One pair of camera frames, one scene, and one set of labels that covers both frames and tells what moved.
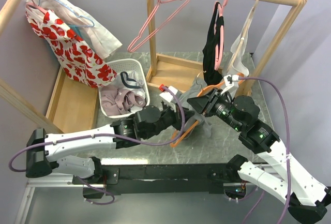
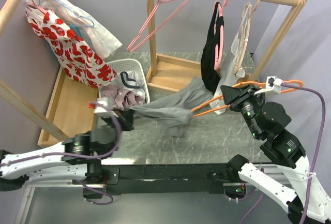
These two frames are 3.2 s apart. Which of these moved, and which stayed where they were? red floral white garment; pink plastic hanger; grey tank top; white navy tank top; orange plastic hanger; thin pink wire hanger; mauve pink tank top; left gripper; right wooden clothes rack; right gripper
Moved: left gripper; right gripper; grey tank top; orange plastic hanger
Stayed: right wooden clothes rack; red floral white garment; pink plastic hanger; white navy tank top; thin pink wire hanger; mauve pink tank top
